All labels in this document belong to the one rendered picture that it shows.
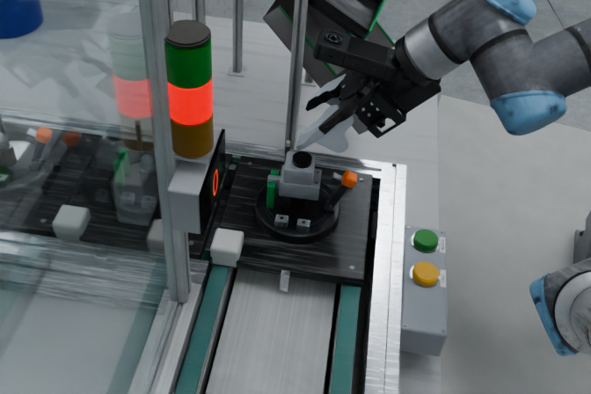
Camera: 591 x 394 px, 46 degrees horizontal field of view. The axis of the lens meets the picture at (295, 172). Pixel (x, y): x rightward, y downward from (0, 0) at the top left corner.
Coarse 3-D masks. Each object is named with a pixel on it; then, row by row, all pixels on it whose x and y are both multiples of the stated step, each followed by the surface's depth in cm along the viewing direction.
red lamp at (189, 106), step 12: (168, 84) 74; (180, 96) 74; (192, 96) 74; (204, 96) 75; (180, 108) 75; (192, 108) 75; (204, 108) 76; (180, 120) 76; (192, 120) 76; (204, 120) 77
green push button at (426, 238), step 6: (414, 234) 113; (420, 234) 113; (426, 234) 113; (432, 234) 113; (414, 240) 112; (420, 240) 112; (426, 240) 112; (432, 240) 112; (438, 240) 112; (420, 246) 111; (426, 246) 111; (432, 246) 111
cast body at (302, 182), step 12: (288, 156) 108; (300, 156) 106; (312, 156) 108; (288, 168) 106; (300, 168) 106; (312, 168) 106; (276, 180) 110; (288, 180) 107; (300, 180) 107; (312, 180) 107; (288, 192) 109; (300, 192) 108; (312, 192) 108
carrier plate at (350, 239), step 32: (256, 160) 123; (256, 192) 118; (352, 192) 119; (224, 224) 112; (256, 224) 112; (352, 224) 114; (256, 256) 107; (288, 256) 108; (320, 256) 108; (352, 256) 109
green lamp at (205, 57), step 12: (168, 48) 70; (180, 48) 70; (192, 48) 70; (204, 48) 71; (168, 60) 72; (180, 60) 71; (192, 60) 71; (204, 60) 72; (168, 72) 73; (180, 72) 72; (192, 72) 72; (204, 72) 73; (180, 84) 73; (192, 84) 73; (204, 84) 74
